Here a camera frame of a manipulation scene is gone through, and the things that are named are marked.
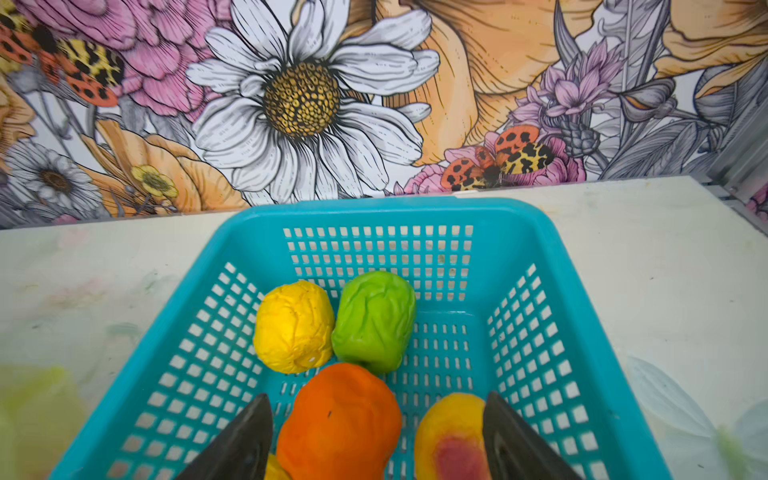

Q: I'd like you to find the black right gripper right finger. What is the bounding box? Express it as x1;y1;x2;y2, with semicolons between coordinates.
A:
482;392;581;480

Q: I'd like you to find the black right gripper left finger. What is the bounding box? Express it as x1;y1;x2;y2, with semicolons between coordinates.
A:
175;394;273;480

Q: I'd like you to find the yellow toy banana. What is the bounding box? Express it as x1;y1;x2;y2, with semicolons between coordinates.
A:
264;454;291;480

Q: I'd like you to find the yellow pink toy peach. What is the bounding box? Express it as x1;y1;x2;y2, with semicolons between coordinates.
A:
414;393;491;480

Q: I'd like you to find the orange toy fruit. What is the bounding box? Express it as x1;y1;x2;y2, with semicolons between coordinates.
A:
276;363;402;479

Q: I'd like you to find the yellow toy pepper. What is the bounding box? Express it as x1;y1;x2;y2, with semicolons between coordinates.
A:
253;280;335;375

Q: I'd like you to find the green toy pepper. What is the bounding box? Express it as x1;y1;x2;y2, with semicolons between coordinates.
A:
331;271;417;375

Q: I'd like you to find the yellow-green plastic bag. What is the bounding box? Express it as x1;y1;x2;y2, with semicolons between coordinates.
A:
1;364;86;479

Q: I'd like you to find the teal plastic mesh basket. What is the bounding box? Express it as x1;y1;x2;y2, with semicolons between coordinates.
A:
53;196;670;479

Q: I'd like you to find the aluminium frame corner post right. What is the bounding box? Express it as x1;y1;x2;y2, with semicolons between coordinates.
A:
707;98;767;203

